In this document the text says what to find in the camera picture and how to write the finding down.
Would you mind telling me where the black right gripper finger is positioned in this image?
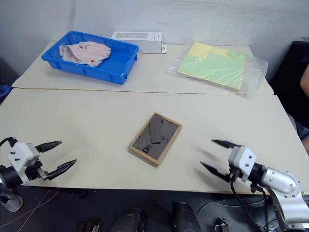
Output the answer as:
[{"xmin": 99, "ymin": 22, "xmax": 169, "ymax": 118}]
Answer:
[
  {"xmin": 200, "ymin": 161, "xmax": 231, "ymax": 182},
  {"xmin": 211, "ymin": 139, "xmax": 242, "ymax": 149}
]

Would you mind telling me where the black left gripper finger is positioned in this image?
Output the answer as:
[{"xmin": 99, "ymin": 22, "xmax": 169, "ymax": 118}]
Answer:
[
  {"xmin": 35, "ymin": 141, "xmax": 63, "ymax": 154},
  {"xmin": 45, "ymin": 159, "xmax": 78, "ymax": 181}
]

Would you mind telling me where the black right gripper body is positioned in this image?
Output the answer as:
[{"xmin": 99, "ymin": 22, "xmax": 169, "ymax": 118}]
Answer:
[{"xmin": 227, "ymin": 163, "xmax": 242, "ymax": 183}]

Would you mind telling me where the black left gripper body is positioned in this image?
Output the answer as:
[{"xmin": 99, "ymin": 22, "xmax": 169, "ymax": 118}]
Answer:
[{"xmin": 25, "ymin": 160, "xmax": 49, "ymax": 182}]

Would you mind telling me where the grey round base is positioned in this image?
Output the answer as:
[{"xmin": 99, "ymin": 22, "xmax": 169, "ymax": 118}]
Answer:
[{"xmin": 200, "ymin": 195, "xmax": 275, "ymax": 232}]

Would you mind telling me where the white sneaker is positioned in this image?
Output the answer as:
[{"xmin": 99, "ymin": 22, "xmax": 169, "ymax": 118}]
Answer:
[{"xmin": 0, "ymin": 191, "xmax": 24, "ymax": 212}]

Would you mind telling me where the dark rounded shape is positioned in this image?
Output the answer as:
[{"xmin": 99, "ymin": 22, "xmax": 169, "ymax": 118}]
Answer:
[
  {"xmin": 110, "ymin": 207, "xmax": 148, "ymax": 232},
  {"xmin": 171, "ymin": 202, "xmax": 201, "ymax": 232}
]

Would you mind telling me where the blue round object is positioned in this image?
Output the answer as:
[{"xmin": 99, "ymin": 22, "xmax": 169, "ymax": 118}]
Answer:
[{"xmin": 0, "ymin": 84, "xmax": 13, "ymax": 102}]

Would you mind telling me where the person leg in jeans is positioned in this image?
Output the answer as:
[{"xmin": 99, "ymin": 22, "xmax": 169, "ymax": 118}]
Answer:
[{"xmin": 288, "ymin": 113, "xmax": 309, "ymax": 152}]

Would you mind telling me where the clear plastic bag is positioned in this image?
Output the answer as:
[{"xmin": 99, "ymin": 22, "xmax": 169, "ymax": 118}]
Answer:
[{"xmin": 164, "ymin": 42, "xmax": 269, "ymax": 100}]

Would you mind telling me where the green yellow sheet stack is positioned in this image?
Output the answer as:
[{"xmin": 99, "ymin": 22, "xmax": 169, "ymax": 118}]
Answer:
[{"xmin": 177, "ymin": 42, "xmax": 248, "ymax": 93}]

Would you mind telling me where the black chair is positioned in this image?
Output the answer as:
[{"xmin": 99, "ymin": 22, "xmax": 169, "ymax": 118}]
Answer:
[{"xmin": 268, "ymin": 36, "xmax": 309, "ymax": 145}]

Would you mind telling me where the pink white crumpled cloth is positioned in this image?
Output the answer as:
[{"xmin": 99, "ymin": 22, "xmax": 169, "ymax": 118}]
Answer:
[{"xmin": 58, "ymin": 41, "xmax": 112, "ymax": 69}]

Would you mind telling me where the blue plastic tray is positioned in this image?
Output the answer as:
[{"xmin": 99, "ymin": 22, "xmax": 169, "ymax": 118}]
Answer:
[{"xmin": 41, "ymin": 30, "xmax": 140, "ymax": 86}]

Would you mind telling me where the white cardboard box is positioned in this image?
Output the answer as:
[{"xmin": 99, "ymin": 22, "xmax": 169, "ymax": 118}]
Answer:
[{"xmin": 111, "ymin": 31, "xmax": 168, "ymax": 55}]

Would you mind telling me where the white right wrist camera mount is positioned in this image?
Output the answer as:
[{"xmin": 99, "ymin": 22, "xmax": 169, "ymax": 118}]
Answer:
[{"xmin": 227, "ymin": 145, "xmax": 258, "ymax": 183}]

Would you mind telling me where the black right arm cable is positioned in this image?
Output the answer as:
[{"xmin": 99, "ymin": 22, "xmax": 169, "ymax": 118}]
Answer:
[{"xmin": 229, "ymin": 173, "xmax": 270, "ymax": 232}]

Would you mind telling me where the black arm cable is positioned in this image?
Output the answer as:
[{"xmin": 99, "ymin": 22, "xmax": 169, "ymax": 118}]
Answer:
[
  {"xmin": 229, "ymin": 173, "xmax": 270, "ymax": 232},
  {"xmin": 0, "ymin": 137, "xmax": 17, "ymax": 148}
]

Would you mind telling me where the thin white wire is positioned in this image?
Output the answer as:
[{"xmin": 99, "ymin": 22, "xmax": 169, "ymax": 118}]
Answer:
[{"xmin": 0, "ymin": 189, "xmax": 59, "ymax": 228}]

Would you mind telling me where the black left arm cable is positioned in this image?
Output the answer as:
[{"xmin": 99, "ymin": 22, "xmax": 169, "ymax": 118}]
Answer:
[{"xmin": 0, "ymin": 137, "xmax": 17, "ymax": 148}]

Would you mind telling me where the wooden picture frame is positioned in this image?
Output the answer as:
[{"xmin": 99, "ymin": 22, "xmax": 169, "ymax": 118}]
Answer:
[{"xmin": 127, "ymin": 112, "xmax": 183, "ymax": 167}]

